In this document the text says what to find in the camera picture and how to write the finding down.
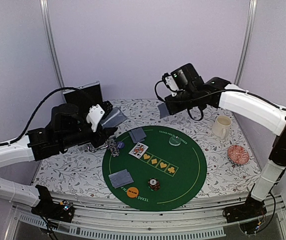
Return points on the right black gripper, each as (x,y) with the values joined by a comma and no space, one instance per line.
(172,110)

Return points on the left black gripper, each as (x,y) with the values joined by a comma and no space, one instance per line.
(102,137)

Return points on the blue poker chip stack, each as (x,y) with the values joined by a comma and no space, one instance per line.
(112,146)

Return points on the purple small blind button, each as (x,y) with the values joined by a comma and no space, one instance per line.
(120,145)

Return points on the blue playing card deck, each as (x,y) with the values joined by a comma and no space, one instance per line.
(114,119)

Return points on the three of diamonds card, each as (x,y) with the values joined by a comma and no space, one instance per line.
(163,111)

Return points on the dealt card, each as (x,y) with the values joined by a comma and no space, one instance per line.
(123,173)
(137,130)

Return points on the queen of spades card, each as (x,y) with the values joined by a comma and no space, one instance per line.
(138,150)

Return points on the aluminium poker chip case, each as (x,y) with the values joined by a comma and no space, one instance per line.
(88,95)

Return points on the orange big blind button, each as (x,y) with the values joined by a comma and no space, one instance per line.
(132,192)

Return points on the red black poker chip stack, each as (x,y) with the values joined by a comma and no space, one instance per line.
(153,184)

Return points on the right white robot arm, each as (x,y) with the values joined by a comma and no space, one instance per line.
(188,90)

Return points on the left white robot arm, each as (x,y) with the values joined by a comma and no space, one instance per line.
(66,129)

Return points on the cream ceramic mug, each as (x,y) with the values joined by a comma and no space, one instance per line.
(221,126)

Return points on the floral patterned table cover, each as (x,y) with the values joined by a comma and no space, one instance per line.
(79,171)

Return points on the round green poker mat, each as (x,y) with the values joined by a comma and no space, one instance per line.
(168,175)

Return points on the red patterned small bowl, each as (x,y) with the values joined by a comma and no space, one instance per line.
(238,155)

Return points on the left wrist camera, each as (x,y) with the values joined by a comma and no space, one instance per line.
(98,112)

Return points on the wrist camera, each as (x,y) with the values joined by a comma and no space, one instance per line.
(98,112)
(170,84)

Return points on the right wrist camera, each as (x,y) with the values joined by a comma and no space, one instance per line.
(170,84)

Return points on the right aluminium frame post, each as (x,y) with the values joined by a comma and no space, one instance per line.
(246,42)

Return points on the aluminium frame post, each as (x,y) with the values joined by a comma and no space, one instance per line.
(50,39)
(246,42)

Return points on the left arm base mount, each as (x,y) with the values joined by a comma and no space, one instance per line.
(62,211)

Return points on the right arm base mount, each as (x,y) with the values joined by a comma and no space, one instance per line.
(251,208)

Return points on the aluminium front rail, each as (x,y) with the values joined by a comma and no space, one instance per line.
(110,219)

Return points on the left aluminium frame post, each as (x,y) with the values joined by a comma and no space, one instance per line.
(50,39)

